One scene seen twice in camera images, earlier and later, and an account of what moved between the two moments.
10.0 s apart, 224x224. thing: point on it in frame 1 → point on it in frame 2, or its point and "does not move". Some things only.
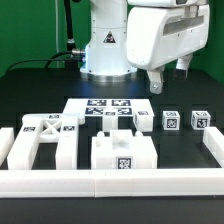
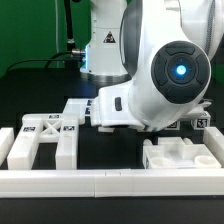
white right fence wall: (214, 141) does not move
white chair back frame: (61, 128) does not move
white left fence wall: (7, 137) does not move
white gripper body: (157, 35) → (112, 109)
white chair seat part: (122, 150) → (172, 153)
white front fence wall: (110, 183) does not move
